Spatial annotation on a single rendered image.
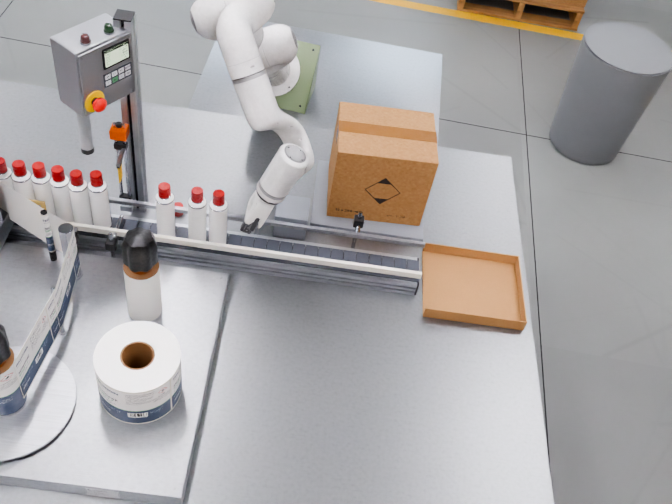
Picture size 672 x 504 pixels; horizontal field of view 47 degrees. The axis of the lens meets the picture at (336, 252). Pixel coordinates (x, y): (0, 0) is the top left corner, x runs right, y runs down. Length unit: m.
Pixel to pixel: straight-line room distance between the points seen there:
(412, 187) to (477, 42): 2.78
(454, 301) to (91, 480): 1.12
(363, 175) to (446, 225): 0.37
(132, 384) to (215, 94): 1.36
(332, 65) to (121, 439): 1.74
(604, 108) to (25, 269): 2.90
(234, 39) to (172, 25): 2.82
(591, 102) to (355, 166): 2.06
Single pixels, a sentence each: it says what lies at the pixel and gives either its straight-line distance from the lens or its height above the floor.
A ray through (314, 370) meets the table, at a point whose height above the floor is 0.83.
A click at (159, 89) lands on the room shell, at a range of 4.27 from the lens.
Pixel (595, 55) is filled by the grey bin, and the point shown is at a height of 0.62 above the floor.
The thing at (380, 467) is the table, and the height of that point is 0.83.
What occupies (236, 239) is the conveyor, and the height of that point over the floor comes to 0.88.
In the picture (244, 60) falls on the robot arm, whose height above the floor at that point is 1.46.
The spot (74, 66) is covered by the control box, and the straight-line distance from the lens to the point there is 1.98.
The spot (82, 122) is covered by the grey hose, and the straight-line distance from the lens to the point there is 2.20.
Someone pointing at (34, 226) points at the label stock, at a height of 0.96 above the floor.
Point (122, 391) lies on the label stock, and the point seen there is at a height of 1.02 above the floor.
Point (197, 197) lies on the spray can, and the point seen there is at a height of 1.07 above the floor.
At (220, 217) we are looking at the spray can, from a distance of 2.17.
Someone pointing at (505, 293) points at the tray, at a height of 0.83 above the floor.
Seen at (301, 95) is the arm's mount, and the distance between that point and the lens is 2.84.
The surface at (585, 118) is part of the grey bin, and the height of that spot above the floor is 0.28.
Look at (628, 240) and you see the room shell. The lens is 4.06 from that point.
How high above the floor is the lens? 2.59
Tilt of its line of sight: 48 degrees down
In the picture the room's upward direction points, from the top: 11 degrees clockwise
